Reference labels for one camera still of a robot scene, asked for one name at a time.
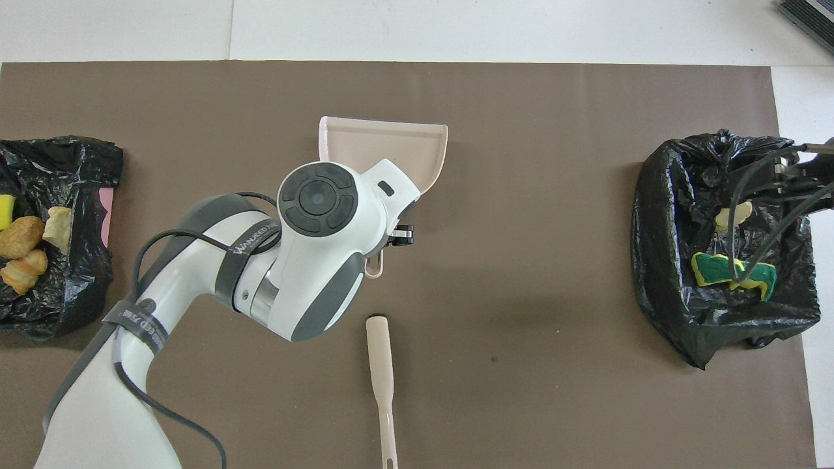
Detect beige plastic dustpan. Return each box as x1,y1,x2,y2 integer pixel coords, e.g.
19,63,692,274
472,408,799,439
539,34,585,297
318,115,450,280

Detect beige sponge chunk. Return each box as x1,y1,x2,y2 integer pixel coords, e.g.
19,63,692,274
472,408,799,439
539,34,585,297
715,200,753,233

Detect yellow sponge piece green backing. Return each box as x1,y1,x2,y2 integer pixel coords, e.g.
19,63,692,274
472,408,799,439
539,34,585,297
728,261,778,302

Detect beige hand brush black bristles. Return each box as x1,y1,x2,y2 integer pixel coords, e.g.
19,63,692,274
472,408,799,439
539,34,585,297
365,315,399,469

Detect green yellow curved sponge piece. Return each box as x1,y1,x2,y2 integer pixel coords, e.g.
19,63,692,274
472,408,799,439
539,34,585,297
691,252,748,288

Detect pale yellow sponge chunk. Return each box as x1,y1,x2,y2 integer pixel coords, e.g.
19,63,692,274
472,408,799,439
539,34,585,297
42,206,73,255

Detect orange striped sponge piece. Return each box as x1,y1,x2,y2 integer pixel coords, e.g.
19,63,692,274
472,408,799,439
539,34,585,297
0,249,50,296

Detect brown oval sponge piece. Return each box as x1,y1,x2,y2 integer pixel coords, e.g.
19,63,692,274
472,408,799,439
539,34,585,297
0,216,46,260

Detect black bag lined pink bin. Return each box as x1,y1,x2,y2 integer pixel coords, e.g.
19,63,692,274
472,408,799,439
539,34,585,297
0,135,124,343

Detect dark ribbed device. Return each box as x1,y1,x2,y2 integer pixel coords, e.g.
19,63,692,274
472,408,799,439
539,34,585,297
779,0,834,56

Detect brown paper table mat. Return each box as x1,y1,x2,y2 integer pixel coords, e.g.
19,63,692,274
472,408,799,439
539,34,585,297
0,61,818,469

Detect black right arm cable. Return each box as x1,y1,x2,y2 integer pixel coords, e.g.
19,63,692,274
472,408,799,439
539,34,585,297
728,137,834,289

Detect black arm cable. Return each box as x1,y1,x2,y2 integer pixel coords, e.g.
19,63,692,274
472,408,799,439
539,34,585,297
728,137,834,289
112,192,282,469

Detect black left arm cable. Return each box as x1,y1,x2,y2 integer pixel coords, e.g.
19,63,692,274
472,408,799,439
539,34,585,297
112,192,282,469

